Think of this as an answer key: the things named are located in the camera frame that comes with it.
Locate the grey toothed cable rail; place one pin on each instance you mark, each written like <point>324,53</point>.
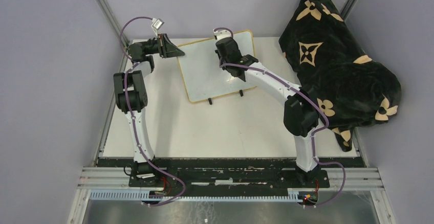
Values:
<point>153,195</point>

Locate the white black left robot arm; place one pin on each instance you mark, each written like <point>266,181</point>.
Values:
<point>132,99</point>

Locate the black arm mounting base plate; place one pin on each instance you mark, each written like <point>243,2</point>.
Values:
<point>219,177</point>

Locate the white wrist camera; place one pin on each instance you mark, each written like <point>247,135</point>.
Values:
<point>157,23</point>
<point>221,34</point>

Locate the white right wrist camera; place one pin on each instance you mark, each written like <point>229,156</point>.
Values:
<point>221,34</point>

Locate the small electronics board with led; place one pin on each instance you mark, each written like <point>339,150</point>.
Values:
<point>309,199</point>

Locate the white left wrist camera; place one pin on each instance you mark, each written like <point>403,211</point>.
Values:
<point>157,23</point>

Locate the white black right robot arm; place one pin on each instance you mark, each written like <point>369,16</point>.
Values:
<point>301,110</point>

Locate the black floral plush blanket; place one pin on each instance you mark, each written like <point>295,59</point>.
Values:
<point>352,89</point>

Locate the yellow framed whiteboard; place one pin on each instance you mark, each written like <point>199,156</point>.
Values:
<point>203,78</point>

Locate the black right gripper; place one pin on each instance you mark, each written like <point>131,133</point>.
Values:
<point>216,50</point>

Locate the left aluminium frame post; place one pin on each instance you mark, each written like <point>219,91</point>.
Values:
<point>110,16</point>

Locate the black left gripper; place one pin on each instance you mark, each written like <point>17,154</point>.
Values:
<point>167,48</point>

